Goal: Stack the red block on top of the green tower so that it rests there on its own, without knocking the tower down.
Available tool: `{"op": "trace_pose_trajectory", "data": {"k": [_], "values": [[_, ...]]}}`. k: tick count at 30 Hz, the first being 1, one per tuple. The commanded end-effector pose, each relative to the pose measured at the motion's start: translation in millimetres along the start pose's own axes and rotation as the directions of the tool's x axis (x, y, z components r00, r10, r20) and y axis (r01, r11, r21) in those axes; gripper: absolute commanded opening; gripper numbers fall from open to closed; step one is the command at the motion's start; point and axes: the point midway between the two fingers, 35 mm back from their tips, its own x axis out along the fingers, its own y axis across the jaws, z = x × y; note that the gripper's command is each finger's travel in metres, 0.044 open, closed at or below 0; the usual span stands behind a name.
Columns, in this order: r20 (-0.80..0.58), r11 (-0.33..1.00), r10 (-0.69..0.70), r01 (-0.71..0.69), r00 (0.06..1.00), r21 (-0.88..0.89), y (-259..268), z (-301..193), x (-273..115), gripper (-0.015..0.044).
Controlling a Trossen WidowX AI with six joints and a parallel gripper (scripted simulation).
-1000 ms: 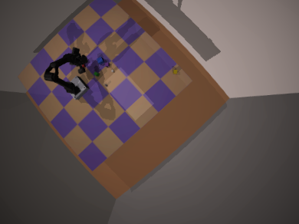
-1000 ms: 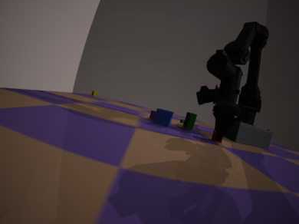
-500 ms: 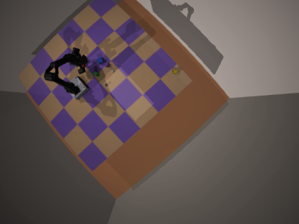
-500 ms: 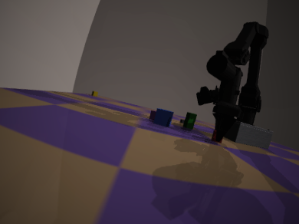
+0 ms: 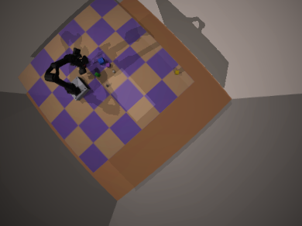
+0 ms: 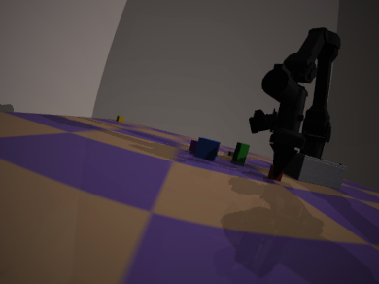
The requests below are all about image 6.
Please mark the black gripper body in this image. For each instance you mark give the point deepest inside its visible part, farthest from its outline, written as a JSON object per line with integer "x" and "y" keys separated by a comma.
{"x": 287, "y": 134}

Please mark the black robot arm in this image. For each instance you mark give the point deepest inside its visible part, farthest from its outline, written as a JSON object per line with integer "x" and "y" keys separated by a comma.
{"x": 281, "y": 83}

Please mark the green block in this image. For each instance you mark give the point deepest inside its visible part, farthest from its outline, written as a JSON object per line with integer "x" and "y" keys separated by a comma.
{"x": 239, "y": 157}
{"x": 242, "y": 148}

